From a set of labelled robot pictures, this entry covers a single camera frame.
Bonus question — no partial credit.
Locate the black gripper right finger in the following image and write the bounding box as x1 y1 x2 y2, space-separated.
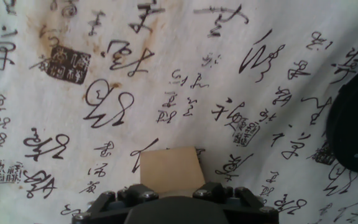
193 182 280 224

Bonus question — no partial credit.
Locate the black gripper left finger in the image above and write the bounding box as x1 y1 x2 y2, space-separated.
72 183 160 224

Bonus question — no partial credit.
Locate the wooden block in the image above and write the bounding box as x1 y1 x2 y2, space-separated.
140 146 206 198

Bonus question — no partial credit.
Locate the black round digital scale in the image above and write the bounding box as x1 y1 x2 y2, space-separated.
325 60 358 174

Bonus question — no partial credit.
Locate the beige calligraphy print cloth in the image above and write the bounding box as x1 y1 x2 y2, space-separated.
0 0 358 224

